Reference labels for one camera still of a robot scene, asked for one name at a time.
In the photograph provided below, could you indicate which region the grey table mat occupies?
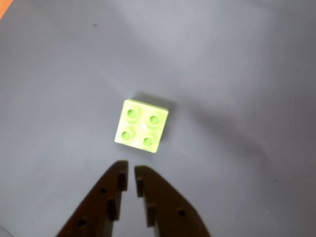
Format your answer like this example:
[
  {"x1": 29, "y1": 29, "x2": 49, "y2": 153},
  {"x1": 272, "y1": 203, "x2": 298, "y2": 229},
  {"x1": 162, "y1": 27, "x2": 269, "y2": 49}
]
[{"x1": 0, "y1": 0, "x2": 316, "y2": 237}]

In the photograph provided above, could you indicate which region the light green lego block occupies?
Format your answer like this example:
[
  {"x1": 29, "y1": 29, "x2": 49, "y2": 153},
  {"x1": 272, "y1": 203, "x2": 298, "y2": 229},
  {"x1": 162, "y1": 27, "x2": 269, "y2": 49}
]
[{"x1": 114, "y1": 98, "x2": 170, "y2": 154}]

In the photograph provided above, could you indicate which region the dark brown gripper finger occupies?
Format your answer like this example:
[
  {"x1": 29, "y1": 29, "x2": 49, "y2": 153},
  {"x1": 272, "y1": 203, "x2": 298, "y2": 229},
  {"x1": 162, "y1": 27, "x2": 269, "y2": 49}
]
[
  {"x1": 134, "y1": 165, "x2": 212, "y2": 237},
  {"x1": 56, "y1": 160, "x2": 129, "y2": 237}
]

